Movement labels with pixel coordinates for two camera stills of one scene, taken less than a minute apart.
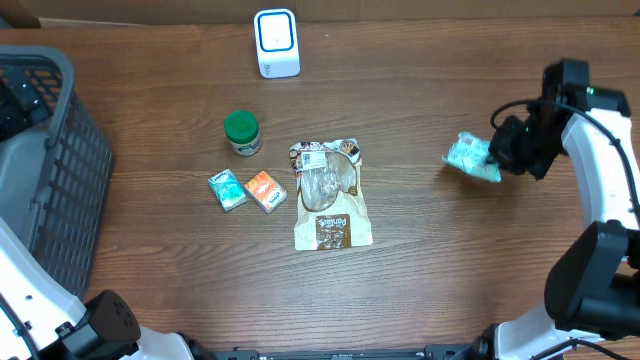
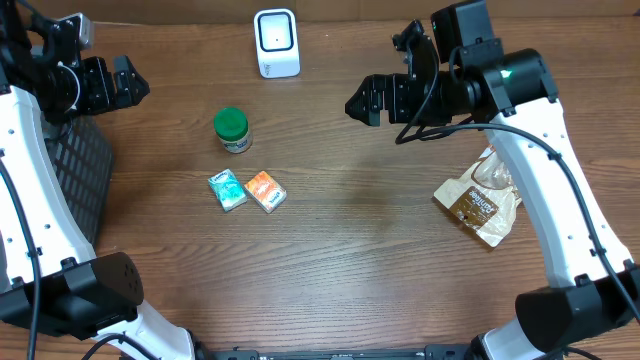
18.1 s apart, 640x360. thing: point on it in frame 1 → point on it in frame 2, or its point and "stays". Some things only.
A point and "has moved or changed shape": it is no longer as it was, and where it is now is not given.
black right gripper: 500,147 → 391,88
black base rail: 425,353 stays
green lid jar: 242,129 has moved or changed shape
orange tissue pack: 265,192 stays
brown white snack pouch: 331,211 → 484,197
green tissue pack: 227,190 stays
